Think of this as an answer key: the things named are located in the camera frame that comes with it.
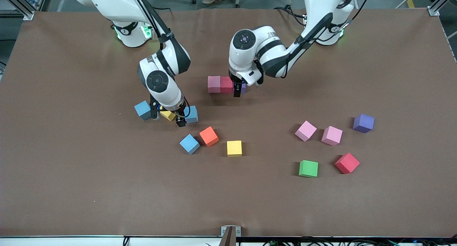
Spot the aluminium frame profile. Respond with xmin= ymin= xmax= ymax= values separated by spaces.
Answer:
xmin=0 ymin=0 xmax=54 ymax=21
xmin=427 ymin=0 xmax=457 ymax=17

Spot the black left arm base cable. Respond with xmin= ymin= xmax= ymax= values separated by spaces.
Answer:
xmin=273 ymin=5 xmax=307 ymax=25

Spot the blue foam cube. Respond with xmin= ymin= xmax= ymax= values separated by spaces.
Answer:
xmin=134 ymin=100 xmax=152 ymax=121
xmin=179 ymin=134 xmax=200 ymax=155
xmin=185 ymin=105 xmax=199 ymax=124

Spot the pink foam cube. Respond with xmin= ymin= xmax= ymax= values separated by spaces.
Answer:
xmin=208 ymin=76 xmax=221 ymax=94
xmin=295 ymin=120 xmax=317 ymax=142
xmin=321 ymin=126 xmax=343 ymax=146

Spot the orange foam cube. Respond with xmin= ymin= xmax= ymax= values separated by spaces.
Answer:
xmin=199 ymin=126 xmax=219 ymax=147

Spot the green foam cube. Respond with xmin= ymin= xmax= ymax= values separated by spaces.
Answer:
xmin=299 ymin=160 xmax=318 ymax=178

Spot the red foam cube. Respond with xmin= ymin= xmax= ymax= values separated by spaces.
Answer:
xmin=335 ymin=153 xmax=360 ymax=174
xmin=221 ymin=76 xmax=235 ymax=94

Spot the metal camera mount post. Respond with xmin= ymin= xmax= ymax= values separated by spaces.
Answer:
xmin=219 ymin=226 xmax=242 ymax=246

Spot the brown table cover mat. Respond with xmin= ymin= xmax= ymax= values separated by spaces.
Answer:
xmin=0 ymin=7 xmax=457 ymax=238

